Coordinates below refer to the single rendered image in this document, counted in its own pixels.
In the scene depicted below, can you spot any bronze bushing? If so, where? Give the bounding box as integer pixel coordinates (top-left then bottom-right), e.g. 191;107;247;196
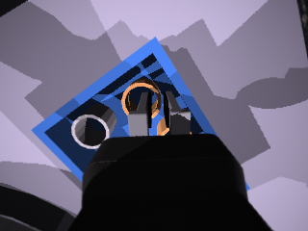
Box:
121;78;162;118
157;117;169;136

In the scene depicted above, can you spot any blue crate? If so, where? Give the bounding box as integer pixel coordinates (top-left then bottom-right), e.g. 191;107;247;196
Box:
31;37;217;181

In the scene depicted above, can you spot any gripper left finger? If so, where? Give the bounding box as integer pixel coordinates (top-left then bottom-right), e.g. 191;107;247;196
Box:
128;92;152;137

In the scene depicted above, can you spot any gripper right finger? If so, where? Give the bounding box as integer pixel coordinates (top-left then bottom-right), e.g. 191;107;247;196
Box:
164;91;191;135

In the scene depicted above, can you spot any silver metal sleeve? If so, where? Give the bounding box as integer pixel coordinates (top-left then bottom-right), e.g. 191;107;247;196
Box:
71;105;116;149

